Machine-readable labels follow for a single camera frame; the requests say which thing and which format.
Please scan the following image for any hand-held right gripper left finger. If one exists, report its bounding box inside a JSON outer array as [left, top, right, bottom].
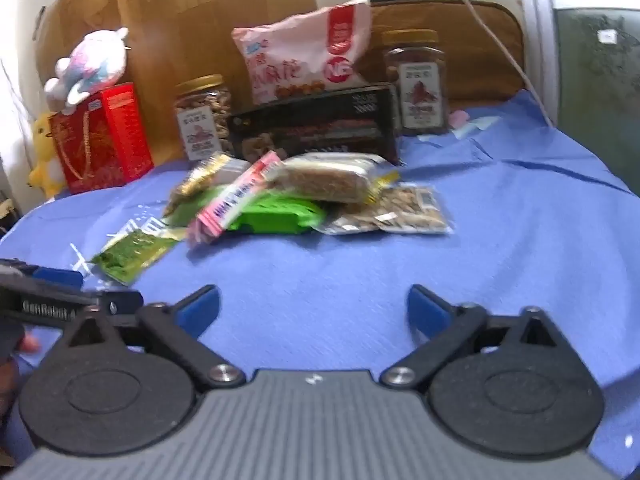
[[62, 285, 248, 393]]

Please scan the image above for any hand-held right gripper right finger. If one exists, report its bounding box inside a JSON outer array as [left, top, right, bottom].
[[379, 284, 573, 392]]

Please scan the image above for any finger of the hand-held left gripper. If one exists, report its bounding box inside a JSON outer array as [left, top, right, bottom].
[[82, 289, 145, 317], [30, 266, 85, 290]]

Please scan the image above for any dark green seaweed packet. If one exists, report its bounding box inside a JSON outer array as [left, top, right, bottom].
[[90, 227, 188, 283]]

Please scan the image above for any clear seed packet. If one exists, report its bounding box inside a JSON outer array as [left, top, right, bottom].
[[377, 185, 453, 235], [315, 209, 386, 236]]

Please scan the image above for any pink striped snack packet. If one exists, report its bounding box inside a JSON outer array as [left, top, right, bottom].
[[186, 151, 283, 246]]

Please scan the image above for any bright green snack packet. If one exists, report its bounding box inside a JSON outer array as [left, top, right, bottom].
[[165, 185, 326, 236]]

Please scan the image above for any gold snack packet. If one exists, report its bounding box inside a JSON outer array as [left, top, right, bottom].
[[165, 152, 251, 216]]

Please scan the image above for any clear grain bar packet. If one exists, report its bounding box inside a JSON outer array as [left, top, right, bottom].
[[267, 152, 388, 206]]

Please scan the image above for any black cardboard box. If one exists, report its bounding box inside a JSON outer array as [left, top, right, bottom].
[[227, 82, 401, 166]]

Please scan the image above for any person's left hand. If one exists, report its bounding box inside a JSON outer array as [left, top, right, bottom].
[[0, 324, 43, 401]]

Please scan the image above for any blue printed bedsheet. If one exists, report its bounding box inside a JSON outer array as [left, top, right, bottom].
[[0, 89, 640, 480]]

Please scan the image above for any yellow plush toy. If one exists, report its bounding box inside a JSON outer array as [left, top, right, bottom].
[[27, 112, 66, 198]]

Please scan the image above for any red gift box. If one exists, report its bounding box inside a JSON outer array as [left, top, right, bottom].
[[48, 82, 155, 196]]

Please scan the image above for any jar of pale nuts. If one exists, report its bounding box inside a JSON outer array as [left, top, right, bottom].
[[173, 74, 236, 162]]

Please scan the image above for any pink white plush toy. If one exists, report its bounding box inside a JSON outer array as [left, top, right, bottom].
[[44, 27, 130, 111]]

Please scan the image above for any nut jar with red label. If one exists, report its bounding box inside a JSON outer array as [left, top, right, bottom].
[[381, 29, 449, 137]]

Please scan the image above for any brown cushion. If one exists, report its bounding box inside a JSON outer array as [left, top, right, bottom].
[[357, 0, 526, 111]]

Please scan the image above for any pink white snack bag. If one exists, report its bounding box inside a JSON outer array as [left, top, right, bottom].
[[231, 0, 373, 106]]

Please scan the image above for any frosted glass door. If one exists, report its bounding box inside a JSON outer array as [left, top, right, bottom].
[[512, 0, 640, 196]]

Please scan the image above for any wooden board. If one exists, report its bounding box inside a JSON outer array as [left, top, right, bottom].
[[35, 0, 318, 166]]

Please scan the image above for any white cable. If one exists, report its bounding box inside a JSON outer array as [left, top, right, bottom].
[[430, 0, 558, 128]]

